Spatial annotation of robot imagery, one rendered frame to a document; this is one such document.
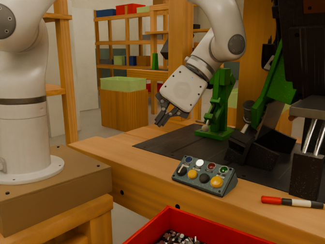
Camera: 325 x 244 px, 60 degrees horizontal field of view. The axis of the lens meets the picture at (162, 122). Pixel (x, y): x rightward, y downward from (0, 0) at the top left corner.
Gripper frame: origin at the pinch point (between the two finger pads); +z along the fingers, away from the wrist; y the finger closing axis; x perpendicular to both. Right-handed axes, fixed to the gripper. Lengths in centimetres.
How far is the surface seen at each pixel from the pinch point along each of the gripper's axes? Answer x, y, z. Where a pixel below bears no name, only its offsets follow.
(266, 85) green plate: 1.7, 17.5, -24.7
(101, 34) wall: 749, -373, -130
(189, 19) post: 57, -24, -50
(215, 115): 36.6, 12.8, -15.6
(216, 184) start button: -6.8, 20.6, 4.9
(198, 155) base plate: 19.2, 15.2, 1.6
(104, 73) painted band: 788, -308, -42
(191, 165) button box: 0.7, 13.9, 5.1
